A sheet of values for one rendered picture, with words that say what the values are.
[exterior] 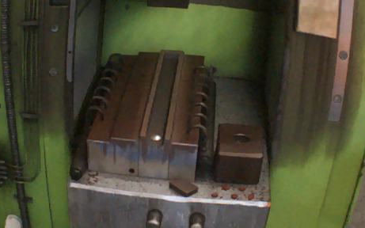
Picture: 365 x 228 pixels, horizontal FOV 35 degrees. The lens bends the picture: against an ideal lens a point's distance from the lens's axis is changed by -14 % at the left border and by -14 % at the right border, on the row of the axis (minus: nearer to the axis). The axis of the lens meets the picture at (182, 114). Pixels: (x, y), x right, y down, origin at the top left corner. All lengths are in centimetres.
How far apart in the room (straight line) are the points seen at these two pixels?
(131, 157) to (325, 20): 45
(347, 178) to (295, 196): 14
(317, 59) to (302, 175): 27
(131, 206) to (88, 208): 9
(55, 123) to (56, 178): 14
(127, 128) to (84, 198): 16
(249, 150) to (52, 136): 43
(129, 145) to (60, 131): 23
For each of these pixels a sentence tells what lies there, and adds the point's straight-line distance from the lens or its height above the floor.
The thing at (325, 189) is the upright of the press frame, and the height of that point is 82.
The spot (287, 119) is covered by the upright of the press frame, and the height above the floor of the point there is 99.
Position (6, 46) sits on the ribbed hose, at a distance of 127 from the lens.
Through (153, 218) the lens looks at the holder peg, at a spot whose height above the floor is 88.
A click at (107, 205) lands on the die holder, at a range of 117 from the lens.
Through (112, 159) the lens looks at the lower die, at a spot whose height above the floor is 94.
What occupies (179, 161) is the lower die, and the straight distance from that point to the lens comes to 117.
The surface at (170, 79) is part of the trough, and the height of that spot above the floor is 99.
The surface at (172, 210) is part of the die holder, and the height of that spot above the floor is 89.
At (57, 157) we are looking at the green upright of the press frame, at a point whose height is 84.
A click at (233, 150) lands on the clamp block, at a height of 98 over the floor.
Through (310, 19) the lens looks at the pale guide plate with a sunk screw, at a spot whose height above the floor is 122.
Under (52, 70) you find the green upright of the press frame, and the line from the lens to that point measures 129.
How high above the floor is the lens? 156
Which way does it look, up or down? 27 degrees down
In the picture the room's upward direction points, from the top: 4 degrees clockwise
